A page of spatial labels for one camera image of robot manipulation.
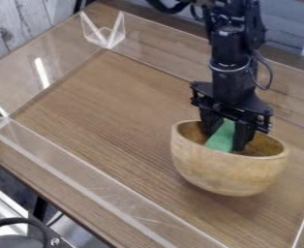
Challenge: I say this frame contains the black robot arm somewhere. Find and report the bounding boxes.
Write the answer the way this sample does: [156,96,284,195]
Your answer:
[146,0,274,152]

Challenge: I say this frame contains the black metal bracket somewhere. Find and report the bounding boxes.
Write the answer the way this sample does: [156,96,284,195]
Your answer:
[26,219,74,248]

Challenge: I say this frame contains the brown wooden bowl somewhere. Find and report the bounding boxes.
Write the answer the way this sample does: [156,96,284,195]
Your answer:
[170,120,289,197]

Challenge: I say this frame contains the clear acrylic corner bracket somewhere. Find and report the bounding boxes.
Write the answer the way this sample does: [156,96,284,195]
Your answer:
[80,12,125,49]

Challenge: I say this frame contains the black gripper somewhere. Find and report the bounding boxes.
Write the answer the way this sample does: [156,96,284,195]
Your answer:
[192,59,274,151]

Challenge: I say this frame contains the green rectangular block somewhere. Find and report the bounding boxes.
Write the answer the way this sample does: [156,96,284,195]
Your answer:
[204,120,236,152]

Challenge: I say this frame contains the black cable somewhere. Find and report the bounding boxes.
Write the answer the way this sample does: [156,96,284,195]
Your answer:
[0,216,49,248]

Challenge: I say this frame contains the clear acrylic enclosure wall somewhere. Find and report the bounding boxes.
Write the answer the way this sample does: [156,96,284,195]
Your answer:
[0,5,304,248]

